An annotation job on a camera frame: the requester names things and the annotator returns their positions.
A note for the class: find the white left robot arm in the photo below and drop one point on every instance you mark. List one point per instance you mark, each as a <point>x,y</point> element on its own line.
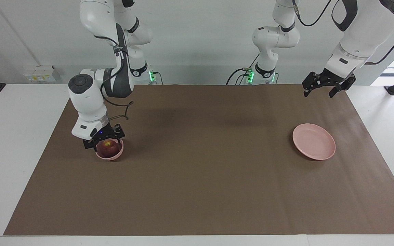
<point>274,37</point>

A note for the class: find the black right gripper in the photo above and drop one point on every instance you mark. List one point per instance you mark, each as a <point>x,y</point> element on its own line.
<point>104,134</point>

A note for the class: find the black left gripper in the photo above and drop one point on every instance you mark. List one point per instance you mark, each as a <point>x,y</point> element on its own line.
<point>335,77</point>

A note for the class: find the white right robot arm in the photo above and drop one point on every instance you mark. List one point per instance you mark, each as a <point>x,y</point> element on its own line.
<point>87,99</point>

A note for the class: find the dark red apple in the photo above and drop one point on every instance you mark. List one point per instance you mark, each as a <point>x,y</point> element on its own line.
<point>108,148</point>

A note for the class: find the pink bowl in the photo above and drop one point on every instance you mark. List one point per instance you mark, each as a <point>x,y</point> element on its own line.
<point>109,158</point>

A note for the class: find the pink plate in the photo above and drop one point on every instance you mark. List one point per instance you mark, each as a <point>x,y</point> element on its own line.
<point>314,141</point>

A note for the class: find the brown table mat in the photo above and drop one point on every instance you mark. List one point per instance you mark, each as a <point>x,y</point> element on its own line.
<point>200,171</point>

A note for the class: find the white wall socket box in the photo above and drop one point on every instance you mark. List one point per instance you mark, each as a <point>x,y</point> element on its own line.
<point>39,73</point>

